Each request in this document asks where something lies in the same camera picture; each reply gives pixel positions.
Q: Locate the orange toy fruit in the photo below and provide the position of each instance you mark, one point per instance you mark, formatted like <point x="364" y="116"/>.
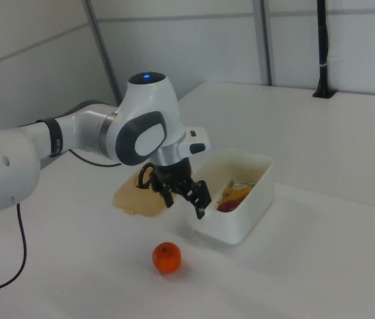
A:
<point x="166" y="257"/>

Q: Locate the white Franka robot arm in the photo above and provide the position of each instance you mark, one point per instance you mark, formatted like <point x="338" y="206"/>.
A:
<point x="81" y="131"/>

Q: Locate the black pole with base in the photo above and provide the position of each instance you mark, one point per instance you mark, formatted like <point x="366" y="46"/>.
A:
<point x="322" y="50"/>

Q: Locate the grey partition post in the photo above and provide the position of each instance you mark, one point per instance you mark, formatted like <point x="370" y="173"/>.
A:
<point x="267" y="40"/>
<point x="105" y="53"/>

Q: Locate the yellow item in clear wrap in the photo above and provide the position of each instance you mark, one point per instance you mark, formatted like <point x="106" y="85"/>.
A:
<point x="237" y="191"/>

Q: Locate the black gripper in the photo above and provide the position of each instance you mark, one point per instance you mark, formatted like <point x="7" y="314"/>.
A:
<point x="174" y="172"/>

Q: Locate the beige container lid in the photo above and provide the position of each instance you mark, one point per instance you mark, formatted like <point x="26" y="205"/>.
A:
<point x="134" y="199"/>

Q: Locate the white plastic container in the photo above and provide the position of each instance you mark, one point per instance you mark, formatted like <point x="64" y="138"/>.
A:
<point x="240" y="219"/>

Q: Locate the red toy apple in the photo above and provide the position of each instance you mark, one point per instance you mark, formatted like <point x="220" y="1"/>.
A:
<point x="227" y="206"/>

